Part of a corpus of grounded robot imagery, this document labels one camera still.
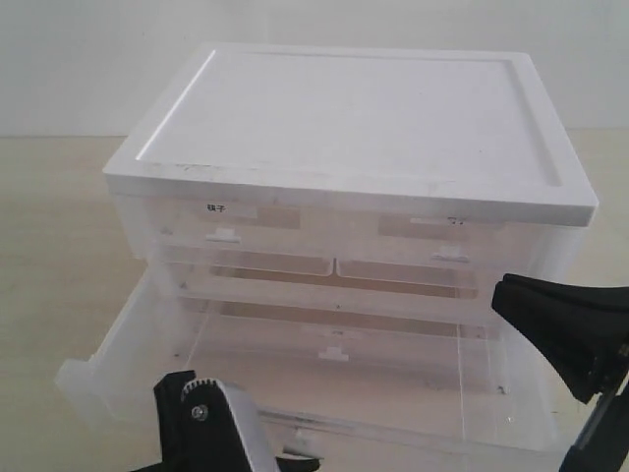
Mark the small drawer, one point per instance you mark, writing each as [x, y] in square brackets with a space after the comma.
[271, 238]
[443, 252]

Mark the top right small drawer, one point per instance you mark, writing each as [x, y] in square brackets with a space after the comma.
[443, 252]

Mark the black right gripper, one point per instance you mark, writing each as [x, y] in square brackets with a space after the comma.
[583, 334]

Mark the top left small drawer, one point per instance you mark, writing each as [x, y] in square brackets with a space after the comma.
[271, 238]

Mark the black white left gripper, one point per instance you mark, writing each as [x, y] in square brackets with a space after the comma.
[208, 425]

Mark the white translucent drawer cabinet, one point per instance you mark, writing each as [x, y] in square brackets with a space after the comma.
[466, 134]

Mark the wide clear drawer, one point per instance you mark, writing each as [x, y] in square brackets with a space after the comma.
[264, 348]
[372, 427]

